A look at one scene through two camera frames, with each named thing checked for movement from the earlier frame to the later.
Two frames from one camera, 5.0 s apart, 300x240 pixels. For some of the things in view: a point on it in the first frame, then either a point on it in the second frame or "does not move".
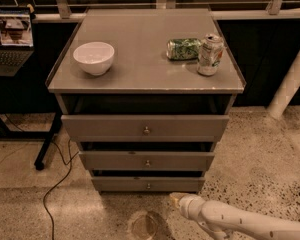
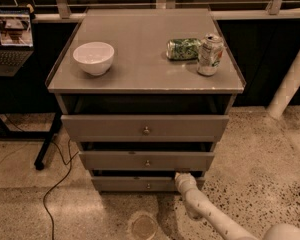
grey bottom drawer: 148,184 does not move
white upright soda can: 211,52 does not move
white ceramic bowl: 95,58 does not move
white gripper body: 188,202 → 182,180
